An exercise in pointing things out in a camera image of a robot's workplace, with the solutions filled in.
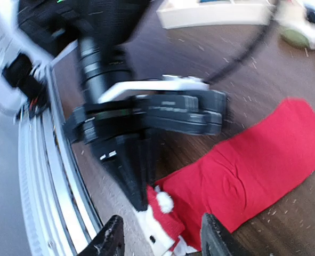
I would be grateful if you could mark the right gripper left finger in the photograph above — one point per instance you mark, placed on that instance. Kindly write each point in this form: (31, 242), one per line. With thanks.
(109, 241)

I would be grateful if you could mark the front aluminium rail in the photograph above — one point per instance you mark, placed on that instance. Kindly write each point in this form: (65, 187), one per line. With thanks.
(58, 213)

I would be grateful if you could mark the wooden compartment box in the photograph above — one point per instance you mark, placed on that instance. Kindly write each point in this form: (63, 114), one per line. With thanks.
(180, 14)

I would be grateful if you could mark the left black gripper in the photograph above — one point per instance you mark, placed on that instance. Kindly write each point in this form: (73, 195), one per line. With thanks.
(116, 129)

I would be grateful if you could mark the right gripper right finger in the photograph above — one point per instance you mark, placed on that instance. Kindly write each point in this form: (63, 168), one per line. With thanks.
(216, 240)

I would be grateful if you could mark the beige brown folded sock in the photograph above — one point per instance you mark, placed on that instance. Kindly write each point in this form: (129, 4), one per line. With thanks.
(295, 37)

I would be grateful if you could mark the red sock with stripes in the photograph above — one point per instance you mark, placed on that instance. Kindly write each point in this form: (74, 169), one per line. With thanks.
(237, 179)

